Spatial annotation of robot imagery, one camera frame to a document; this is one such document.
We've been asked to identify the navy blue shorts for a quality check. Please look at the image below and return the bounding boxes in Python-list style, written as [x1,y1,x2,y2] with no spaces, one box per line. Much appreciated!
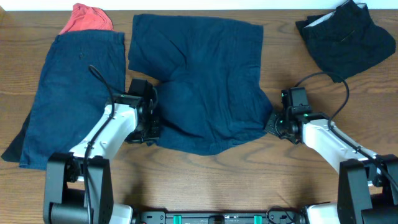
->
[128,14,272,156]
[1,30,126,170]

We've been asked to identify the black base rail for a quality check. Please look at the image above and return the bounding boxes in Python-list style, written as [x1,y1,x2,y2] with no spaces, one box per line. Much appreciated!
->
[132,206,308,224]

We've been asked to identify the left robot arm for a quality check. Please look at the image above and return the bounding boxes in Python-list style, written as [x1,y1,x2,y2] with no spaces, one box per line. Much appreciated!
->
[43,79,160,224]

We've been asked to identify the red orange garment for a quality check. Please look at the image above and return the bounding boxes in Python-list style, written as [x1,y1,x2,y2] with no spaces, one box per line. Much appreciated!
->
[59,3,114,35]

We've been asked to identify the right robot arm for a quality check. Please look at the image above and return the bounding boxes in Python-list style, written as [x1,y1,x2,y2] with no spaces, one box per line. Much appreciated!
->
[265,87,397,224]

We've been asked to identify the black folded shorts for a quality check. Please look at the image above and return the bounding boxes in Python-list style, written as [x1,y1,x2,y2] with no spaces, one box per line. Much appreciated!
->
[295,1,396,83]

